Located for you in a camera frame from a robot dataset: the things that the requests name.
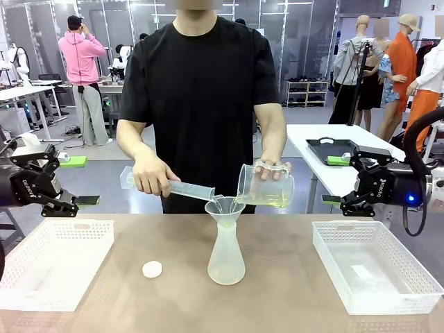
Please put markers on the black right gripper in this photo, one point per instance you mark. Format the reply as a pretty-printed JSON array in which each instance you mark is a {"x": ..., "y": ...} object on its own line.
[{"x": 392, "y": 185}]

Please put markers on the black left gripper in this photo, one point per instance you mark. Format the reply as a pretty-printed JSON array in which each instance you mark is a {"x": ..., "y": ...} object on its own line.
[{"x": 27, "y": 187}]

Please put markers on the clear beaker with yellow liquid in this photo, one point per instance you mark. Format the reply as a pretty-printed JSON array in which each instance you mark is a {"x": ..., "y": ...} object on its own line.
[{"x": 267, "y": 194}]

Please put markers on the clear plastic graduated cylinder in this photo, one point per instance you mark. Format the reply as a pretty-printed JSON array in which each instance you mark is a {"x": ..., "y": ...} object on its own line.
[{"x": 190, "y": 190}]

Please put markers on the white round cap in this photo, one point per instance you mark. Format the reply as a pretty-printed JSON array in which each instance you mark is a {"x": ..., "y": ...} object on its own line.
[{"x": 152, "y": 269}]

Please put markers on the person's right forearm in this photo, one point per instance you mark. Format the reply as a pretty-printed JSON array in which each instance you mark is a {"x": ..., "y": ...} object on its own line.
[{"x": 133, "y": 145}]

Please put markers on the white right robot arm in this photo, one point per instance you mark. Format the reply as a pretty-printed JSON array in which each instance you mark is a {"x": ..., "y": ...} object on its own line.
[{"x": 436, "y": 189}]

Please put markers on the person's left forearm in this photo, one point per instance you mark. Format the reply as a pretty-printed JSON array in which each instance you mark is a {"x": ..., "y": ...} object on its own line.
[{"x": 272, "y": 135}]

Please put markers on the person's right hand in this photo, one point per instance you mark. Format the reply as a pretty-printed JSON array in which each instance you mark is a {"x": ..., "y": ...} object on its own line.
[{"x": 152, "y": 177}]

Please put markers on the person's left hand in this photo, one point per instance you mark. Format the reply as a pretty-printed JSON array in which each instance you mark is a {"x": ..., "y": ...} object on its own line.
[{"x": 274, "y": 166}]

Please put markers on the black plastic tray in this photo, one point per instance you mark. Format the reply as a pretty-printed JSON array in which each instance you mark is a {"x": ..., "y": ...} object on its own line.
[{"x": 333, "y": 147}]

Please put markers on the white perforated plastic basket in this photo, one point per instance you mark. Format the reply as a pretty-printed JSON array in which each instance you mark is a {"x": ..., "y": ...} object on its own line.
[
  {"x": 86, "y": 239},
  {"x": 333, "y": 243}
]

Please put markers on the white side table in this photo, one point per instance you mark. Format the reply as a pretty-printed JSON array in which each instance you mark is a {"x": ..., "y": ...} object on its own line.
[{"x": 305, "y": 138}]

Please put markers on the mannequin in blue floral dress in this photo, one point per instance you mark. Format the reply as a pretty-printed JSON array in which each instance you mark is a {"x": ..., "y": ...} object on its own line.
[{"x": 388, "y": 81}]

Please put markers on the white office desk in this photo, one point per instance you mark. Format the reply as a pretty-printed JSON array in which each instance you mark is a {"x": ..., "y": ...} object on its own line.
[{"x": 24, "y": 93}]

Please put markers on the wooden shoe shelf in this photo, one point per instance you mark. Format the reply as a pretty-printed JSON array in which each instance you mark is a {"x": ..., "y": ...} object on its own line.
[{"x": 307, "y": 93}]

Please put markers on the black tripod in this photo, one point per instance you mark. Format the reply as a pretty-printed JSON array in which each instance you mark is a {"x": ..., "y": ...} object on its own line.
[{"x": 359, "y": 76}]

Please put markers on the person in pink hoodie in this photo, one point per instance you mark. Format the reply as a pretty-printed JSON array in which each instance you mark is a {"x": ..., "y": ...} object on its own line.
[{"x": 81, "y": 69}]

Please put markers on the mannequin white top orange trousers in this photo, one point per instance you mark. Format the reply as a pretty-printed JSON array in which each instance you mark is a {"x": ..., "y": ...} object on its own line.
[{"x": 430, "y": 79}]

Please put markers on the mannequin in grey shirt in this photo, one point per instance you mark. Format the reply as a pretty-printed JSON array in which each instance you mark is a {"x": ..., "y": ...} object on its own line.
[{"x": 348, "y": 59}]

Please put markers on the mannequin in orange with cap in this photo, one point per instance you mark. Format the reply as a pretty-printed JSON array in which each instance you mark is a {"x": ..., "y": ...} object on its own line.
[{"x": 404, "y": 62}]

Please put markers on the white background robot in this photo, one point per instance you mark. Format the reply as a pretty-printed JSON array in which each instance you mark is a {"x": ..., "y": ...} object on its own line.
[
  {"x": 121, "y": 59},
  {"x": 19, "y": 62}
]

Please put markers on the translucent plastic funnel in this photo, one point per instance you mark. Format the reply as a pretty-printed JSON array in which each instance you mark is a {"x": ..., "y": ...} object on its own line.
[{"x": 223, "y": 211}]

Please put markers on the translucent conical flask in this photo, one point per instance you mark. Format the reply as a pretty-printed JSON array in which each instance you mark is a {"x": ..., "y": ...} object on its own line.
[{"x": 225, "y": 260}]

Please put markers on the person in black t-shirt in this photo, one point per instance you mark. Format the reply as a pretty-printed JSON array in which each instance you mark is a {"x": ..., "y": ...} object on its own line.
[{"x": 208, "y": 86}]

